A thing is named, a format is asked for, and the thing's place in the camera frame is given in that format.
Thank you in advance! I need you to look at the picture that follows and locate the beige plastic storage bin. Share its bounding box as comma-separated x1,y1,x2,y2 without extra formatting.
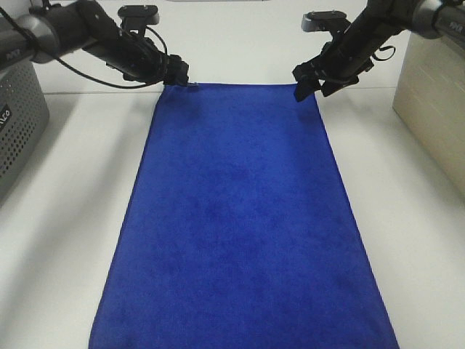
393,33,464,196

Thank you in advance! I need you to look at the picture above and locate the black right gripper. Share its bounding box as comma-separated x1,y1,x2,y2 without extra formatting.
293,31,374,102

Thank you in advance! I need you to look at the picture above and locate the black left camera cable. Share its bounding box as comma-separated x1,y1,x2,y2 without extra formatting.
0,0,170,90

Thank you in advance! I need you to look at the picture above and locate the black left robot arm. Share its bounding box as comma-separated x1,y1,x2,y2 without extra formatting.
1,1,189,89

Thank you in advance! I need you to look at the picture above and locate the grey perforated plastic basket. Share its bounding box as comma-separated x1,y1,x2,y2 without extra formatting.
1,60,49,201

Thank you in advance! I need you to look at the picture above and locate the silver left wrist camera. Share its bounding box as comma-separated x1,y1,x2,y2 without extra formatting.
117,5,160,30

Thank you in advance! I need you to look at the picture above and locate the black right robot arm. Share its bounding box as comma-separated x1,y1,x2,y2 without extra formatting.
293,1,464,102

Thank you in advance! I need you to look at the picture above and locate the blue microfibre towel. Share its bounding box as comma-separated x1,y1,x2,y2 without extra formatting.
89,84,398,348

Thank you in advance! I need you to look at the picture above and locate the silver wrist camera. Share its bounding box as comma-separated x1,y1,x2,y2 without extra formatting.
301,10,351,33
117,5,160,30

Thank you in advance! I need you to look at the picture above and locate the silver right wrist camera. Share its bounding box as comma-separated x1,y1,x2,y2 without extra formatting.
301,10,351,33

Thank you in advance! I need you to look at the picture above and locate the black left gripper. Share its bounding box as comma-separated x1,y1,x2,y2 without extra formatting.
105,31,189,86

